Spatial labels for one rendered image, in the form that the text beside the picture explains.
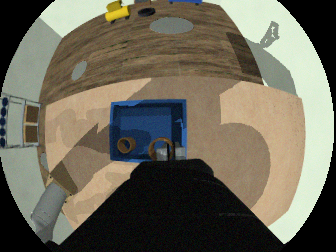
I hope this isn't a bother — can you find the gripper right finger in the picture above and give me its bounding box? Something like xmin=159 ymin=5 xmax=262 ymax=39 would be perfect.
xmin=173 ymin=142 xmax=186 ymax=160

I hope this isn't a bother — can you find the blue plastic crate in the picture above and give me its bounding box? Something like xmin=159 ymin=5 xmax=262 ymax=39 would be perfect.
xmin=109 ymin=99 xmax=187 ymax=163

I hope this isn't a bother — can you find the bronze bushing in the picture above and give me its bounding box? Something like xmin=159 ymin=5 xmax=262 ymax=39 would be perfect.
xmin=117 ymin=137 xmax=136 ymax=153
xmin=148 ymin=137 xmax=174 ymax=161

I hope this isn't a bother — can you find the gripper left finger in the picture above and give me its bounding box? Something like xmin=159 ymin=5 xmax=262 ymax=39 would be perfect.
xmin=156 ymin=142 xmax=170 ymax=161

